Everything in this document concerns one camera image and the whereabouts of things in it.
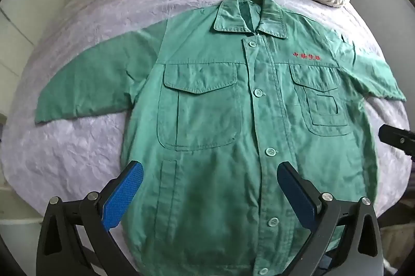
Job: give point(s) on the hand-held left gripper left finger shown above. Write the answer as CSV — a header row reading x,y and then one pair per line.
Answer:
x,y
124,191

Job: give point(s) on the purple bed blanket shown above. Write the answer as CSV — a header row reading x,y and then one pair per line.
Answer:
x,y
107,3

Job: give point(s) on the green work jacket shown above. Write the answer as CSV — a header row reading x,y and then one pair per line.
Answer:
x,y
214,120

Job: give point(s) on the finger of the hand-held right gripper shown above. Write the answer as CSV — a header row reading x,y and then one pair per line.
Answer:
x,y
397,138

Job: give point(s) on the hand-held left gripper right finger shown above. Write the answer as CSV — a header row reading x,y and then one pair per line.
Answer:
x,y
296,195

